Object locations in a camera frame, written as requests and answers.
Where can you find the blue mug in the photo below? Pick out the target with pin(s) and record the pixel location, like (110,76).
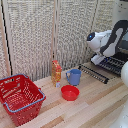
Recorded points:
(74,77)

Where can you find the black toaster oven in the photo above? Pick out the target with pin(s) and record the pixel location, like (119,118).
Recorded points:
(115,63)

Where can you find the red bowl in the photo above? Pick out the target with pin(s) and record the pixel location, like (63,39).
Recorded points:
(70,92)

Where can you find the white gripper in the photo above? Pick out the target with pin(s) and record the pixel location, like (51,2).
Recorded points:
(97,59)

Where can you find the white black Franka robot arm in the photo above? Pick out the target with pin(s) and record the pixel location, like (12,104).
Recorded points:
(111,38)

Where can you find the red plastic shopping basket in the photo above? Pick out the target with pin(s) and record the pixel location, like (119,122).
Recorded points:
(20,98)

